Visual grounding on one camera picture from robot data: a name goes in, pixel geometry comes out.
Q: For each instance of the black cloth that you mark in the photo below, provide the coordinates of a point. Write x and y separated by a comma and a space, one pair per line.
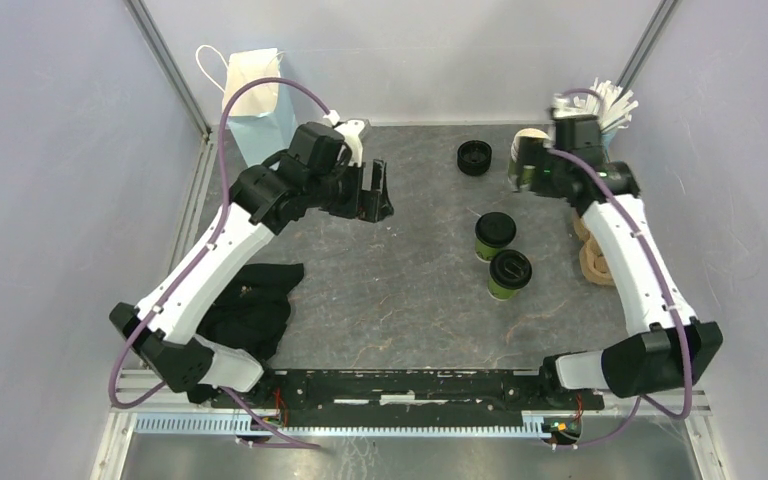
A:
253, 311

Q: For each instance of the light blue paper bag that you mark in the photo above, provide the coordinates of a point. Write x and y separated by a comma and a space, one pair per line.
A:
262, 121

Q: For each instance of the stack of paper cups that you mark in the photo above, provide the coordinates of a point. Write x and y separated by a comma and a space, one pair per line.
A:
527, 144

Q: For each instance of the brown pulp cup carrier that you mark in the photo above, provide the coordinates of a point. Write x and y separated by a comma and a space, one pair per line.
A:
592, 262

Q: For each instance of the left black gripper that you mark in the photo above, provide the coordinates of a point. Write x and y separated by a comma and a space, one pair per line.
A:
372, 206

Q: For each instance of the white cable tray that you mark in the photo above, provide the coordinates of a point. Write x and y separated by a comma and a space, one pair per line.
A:
240, 424

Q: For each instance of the black cup lid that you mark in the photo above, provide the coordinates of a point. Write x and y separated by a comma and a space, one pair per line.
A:
511, 269
495, 229

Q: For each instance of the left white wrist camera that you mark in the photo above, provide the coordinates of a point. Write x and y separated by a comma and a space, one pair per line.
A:
353, 131

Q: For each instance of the green paper coffee cup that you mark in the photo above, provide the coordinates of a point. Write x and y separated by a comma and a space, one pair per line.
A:
500, 291

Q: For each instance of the blue straw holder can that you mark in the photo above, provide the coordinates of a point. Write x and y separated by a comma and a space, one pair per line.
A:
607, 135

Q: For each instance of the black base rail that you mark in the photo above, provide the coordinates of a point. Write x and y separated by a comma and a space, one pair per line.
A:
413, 398

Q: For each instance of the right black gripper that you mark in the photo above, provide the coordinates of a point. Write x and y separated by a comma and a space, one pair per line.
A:
533, 152

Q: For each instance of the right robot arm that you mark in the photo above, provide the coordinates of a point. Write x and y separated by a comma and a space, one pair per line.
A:
667, 346

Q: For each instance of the stack of black lids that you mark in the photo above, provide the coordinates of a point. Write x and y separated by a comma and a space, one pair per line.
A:
474, 157

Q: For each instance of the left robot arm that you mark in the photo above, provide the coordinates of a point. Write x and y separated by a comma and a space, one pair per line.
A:
323, 168

